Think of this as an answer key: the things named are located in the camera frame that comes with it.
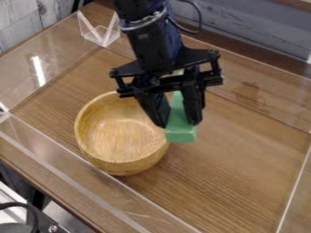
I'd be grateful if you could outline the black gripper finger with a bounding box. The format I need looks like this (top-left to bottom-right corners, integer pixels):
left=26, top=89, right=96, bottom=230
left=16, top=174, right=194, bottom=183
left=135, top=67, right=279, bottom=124
left=136, top=92, right=170, bottom=127
left=182, top=85, right=203, bottom=126

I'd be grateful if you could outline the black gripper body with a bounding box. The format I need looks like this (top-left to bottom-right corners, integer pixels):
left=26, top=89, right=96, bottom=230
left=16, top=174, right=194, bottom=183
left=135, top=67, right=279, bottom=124
left=110, top=16, right=223, bottom=97

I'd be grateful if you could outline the green rectangular block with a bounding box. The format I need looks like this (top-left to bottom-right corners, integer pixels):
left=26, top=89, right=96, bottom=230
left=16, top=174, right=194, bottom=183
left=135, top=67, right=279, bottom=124
left=166, top=90, right=197, bottom=143

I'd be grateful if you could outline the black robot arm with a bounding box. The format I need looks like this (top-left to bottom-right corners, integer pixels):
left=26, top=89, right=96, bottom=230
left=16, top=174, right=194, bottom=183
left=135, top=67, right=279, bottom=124
left=110, top=0, right=223, bottom=127

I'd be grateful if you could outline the brown wooden bowl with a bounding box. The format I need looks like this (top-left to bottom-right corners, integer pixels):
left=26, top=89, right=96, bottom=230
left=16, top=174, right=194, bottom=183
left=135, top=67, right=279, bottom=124
left=75, top=92, right=170, bottom=176

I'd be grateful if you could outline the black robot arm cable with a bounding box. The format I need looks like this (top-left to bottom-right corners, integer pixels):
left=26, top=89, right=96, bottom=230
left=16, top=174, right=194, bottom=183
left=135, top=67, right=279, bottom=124
left=169, top=0, right=203, bottom=35

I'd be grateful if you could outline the clear acrylic corner bracket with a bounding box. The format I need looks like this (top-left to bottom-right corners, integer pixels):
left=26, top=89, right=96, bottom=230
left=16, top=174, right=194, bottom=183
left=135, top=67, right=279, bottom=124
left=76, top=11, right=120, bottom=47

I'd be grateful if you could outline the clear acrylic tray wall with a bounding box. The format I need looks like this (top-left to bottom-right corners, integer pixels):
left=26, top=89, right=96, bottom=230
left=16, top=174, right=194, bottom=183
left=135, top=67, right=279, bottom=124
left=0, top=109, right=201, bottom=233

